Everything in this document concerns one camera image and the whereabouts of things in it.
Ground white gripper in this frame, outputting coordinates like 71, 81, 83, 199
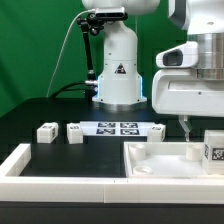
152, 69, 224, 142

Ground white square tabletop part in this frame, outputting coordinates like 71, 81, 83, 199
123, 141, 224, 179

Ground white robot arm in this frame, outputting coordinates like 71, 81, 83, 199
82, 0, 224, 132

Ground white U-shaped obstacle fence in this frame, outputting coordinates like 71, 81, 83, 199
0, 144, 224, 204

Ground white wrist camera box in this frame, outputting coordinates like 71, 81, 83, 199
156, 41, 199, 68

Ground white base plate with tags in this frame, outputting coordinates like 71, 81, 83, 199
80, 121, 154, 136

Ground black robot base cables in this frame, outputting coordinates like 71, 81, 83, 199
49, 79, 99, 99

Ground grey camera on stand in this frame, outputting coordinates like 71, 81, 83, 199
94, 7, 128, 21

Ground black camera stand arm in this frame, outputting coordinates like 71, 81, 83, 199
77, 17, 103, 81

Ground white camera cable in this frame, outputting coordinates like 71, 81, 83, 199
45, 9, 97, 98

